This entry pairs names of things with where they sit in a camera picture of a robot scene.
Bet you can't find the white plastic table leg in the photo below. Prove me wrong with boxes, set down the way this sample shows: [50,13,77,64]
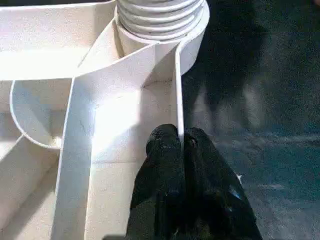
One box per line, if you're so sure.
[115,0,206,42]

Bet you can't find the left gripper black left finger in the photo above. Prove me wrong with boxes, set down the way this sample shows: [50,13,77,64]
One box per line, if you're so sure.
[125,123,188,240]

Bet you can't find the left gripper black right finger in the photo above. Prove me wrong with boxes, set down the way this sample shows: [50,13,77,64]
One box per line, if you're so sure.
[181,126,264,240]

